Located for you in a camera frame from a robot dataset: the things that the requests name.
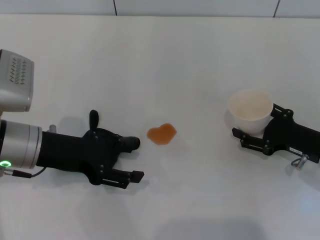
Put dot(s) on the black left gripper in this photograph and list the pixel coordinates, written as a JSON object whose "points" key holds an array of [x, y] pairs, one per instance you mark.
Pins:
{"points": [[65, 152]]}

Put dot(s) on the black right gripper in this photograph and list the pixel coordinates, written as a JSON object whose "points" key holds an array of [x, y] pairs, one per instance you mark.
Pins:
{"points": [[292, 137]]}

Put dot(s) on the orange brown liquid stain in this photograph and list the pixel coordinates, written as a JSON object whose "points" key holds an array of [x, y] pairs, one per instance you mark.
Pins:
{"points": [[161, 135]]}

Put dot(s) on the dark cloth rag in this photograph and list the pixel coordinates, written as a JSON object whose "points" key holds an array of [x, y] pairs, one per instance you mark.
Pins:
{"points": [[132, 142]]}

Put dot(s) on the white paper cup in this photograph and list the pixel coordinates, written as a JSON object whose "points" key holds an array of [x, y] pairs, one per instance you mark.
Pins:
{"points": [[250, 117]]}

